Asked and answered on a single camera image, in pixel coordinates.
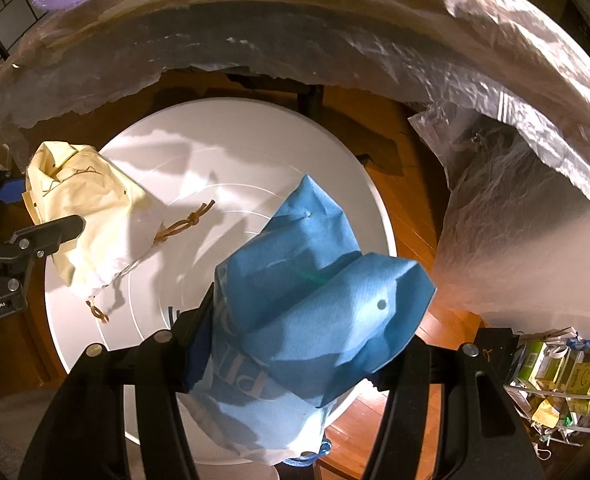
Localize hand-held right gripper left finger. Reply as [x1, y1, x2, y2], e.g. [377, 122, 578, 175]
[19, 284, 217, 480]

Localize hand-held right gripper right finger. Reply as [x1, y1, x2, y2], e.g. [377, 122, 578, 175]
[362, 332, 547, 480]

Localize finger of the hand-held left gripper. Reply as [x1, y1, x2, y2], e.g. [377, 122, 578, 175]
[0, 162, 26, 206]
[0, 214, 86, 312]

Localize yellow drawstring bag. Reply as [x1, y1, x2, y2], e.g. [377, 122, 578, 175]
[22, 141, 217, 323]

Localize blue drawstring bag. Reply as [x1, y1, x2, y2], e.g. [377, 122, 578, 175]
[185, 174, 437, 468]

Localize white round bin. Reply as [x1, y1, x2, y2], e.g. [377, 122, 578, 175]
[44, 96, 397, 467]

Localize black box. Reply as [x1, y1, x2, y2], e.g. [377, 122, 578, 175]
[474, 327, 520, 387]

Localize yellow green carton box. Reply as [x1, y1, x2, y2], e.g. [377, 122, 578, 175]
[565, 361, 590, 401]

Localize white wire rack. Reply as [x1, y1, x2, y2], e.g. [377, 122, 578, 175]
[504, 327, 590, 461]

